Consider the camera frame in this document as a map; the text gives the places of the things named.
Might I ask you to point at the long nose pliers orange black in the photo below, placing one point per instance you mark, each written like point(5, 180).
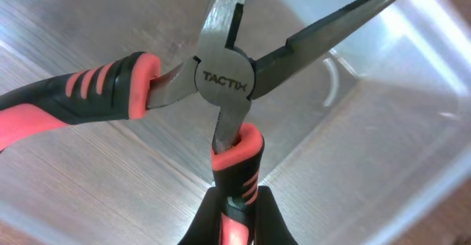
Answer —
point(220, 72)

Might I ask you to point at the clear plastic container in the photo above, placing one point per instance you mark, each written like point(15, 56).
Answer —
point(369, 145)

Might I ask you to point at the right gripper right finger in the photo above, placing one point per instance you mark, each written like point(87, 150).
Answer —
point(270, 227)

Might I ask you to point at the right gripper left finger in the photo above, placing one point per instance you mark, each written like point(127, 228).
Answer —
point(205, 227)

